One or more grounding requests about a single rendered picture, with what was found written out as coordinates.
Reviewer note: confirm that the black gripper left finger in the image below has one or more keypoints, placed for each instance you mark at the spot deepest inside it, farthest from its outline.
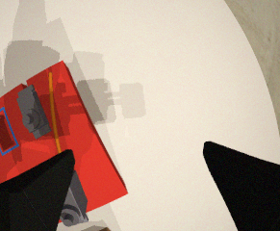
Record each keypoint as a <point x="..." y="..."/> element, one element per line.
<point x="34" y="199"/>

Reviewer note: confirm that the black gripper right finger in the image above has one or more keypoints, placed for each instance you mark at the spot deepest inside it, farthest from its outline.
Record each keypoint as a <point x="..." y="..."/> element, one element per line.
<point x="250" y="186"/>

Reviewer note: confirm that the grey micro servo with orange cable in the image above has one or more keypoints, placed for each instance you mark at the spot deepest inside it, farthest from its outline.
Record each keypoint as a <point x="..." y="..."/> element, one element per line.
<point x="74" y="209"/>

